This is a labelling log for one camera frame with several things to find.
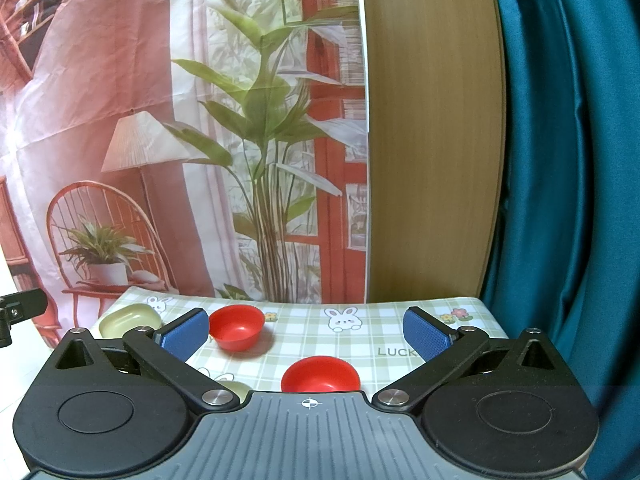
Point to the red plastic bowl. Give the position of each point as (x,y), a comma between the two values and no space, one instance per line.
(320,374)
(236,327)

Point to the green plaid bunny tablecloth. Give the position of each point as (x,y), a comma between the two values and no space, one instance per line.
(368,336)

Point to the cream green rectangular plate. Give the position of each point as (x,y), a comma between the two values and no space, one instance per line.
(117,323)

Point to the wooden panel board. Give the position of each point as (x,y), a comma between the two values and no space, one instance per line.
(437,120)

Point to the printed room scene backdrop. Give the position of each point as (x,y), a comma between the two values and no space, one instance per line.
(213,148)

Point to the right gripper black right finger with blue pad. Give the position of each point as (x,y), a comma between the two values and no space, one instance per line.
(447,354)

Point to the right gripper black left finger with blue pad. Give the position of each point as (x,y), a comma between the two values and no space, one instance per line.
(162,355)

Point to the teal curtain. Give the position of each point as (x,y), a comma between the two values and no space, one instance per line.
(565,256)

